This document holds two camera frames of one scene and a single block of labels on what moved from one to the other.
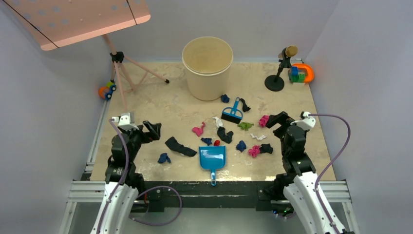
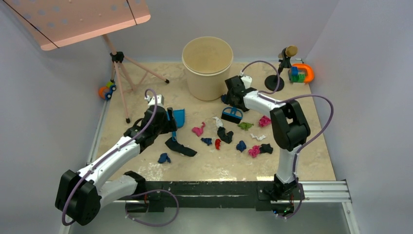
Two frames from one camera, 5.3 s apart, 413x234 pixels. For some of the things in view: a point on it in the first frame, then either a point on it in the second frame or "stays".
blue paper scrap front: [241, 146] stays
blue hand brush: [232, 115] stays
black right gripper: [282, 118] → [229, 100]
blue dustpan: [213, 158] → [179, 116]
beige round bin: [206, 60] stays
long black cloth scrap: [173, 144] stays
